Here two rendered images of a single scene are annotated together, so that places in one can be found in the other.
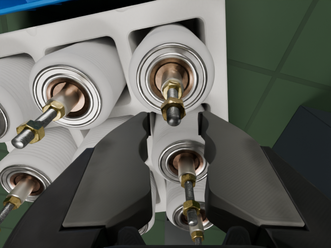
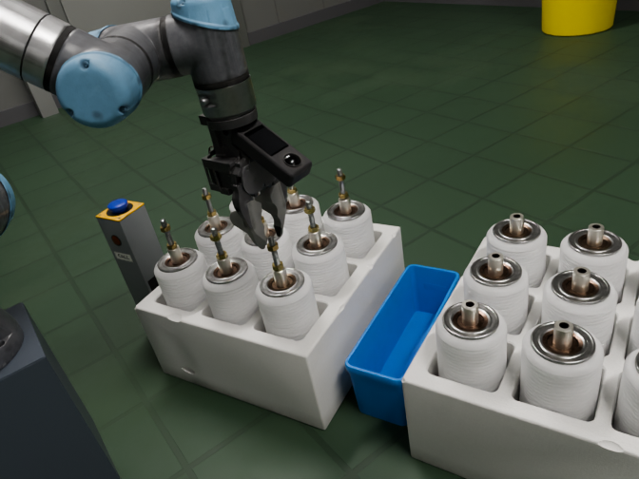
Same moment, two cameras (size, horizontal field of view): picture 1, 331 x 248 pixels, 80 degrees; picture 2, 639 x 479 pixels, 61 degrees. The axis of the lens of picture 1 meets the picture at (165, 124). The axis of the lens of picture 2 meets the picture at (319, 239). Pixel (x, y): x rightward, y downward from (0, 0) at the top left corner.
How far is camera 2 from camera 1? 0.75 m
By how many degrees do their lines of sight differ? 40
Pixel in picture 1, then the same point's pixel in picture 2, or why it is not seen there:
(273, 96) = (164, 456)
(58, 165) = (290, 224)
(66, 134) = not seen: hidden behind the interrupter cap
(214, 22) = (291, 345)
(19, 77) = (350, 242)
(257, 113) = (160, 433)
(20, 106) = (334, 229)
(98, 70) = (317, 262)
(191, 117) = (246, 301)
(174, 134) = (250, 275)
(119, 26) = (335, 301)
